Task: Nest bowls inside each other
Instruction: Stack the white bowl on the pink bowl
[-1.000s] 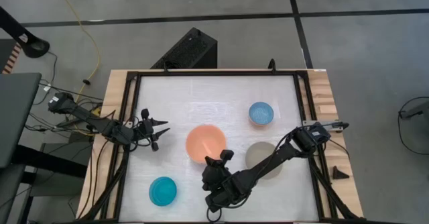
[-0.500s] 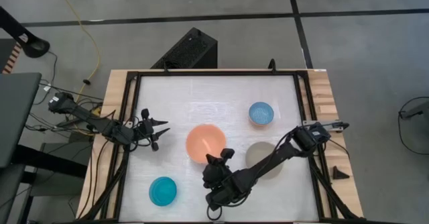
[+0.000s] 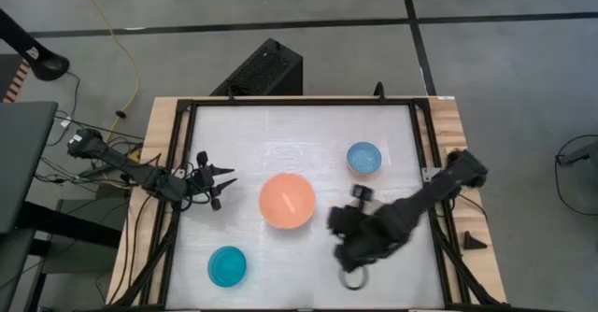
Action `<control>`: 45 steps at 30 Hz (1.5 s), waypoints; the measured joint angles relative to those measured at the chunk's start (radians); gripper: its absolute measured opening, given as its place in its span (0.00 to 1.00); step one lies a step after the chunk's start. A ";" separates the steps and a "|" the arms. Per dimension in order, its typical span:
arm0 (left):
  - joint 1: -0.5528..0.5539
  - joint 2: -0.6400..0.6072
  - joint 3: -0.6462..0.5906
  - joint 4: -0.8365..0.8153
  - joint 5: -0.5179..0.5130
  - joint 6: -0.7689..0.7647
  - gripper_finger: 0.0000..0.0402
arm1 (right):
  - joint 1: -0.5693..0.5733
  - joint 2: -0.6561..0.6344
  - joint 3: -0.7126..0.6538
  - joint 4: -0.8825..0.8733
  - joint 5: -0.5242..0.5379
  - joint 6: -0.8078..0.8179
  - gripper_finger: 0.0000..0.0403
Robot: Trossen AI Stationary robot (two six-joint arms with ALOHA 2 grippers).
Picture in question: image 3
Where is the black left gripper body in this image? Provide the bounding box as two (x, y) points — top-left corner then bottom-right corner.
(184, 163), (223, 212)

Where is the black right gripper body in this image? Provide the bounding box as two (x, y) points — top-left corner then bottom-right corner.
(326, 198), (417, 274)

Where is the small light blue bowl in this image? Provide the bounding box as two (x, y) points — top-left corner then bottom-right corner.
(346, 141), (383, 175)

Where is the teal blue bowl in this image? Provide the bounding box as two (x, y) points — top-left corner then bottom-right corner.
(206, 245), (248, 289)

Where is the large salmon pink bowl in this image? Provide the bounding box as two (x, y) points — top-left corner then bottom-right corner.
(258, 172), (318, 231)

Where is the white table mat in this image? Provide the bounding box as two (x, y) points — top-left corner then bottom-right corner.
(165, 104), (445, 309)

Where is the silver mounting plate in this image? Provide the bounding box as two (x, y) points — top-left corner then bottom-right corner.
(421, 166), (443, 183)

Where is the black perforated box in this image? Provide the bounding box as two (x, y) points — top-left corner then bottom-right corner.
(209, 37), (304, 97)

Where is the grey desk top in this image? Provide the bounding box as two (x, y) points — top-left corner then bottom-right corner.
(0, 100), (60, 236)

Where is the wooden slatted panel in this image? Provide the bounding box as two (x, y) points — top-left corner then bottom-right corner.
(3, 59), (32, 104)

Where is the black stand pole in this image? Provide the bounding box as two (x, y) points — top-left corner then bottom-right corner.
(0, 7), (71, 82)

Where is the grey stand foot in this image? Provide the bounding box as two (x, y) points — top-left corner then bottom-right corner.
(558, 139), (598, 166)

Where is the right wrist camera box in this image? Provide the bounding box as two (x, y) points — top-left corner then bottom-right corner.
(350, 183), (376, 205)

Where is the dark grey ring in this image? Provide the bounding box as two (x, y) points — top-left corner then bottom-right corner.
(337, 263), (370, 291)

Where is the black triangular bracket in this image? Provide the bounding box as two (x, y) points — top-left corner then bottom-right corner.
(463, 230), (488, 250)

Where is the yellow cable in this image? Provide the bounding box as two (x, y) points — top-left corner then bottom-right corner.
(74, 0), (141, 145)

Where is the black looped floor cable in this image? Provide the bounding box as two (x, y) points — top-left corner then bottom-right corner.
(554, 134), (598, 218)

